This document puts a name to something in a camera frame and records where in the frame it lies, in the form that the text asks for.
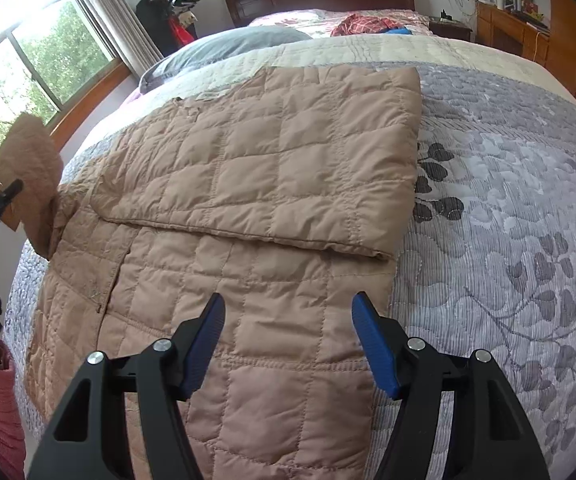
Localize grey floral bed quilt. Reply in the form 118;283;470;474
5;35;576;480

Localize beige curtain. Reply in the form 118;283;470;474
70;0;163;68

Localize black coat rack with clothes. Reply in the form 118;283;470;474
135;0;201;56

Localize red bag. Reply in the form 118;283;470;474
170;17;197;46

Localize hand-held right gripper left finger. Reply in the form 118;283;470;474
26;292;226;480

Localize grey pillow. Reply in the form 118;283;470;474
139;26;313;95

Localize pink floral pillow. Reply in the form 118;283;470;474
248;8;431;38

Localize red plaid cloth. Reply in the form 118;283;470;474
331;14;406;37

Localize wooden desk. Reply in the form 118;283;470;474
475;0;551;68

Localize tan quilted jacket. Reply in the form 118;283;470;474
0;66;423;480

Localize dark nightstand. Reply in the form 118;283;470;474
428;16;473;42

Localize wooden framed window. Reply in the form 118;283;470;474
0;0;133;233

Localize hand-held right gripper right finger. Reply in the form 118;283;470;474
351;292;551;480

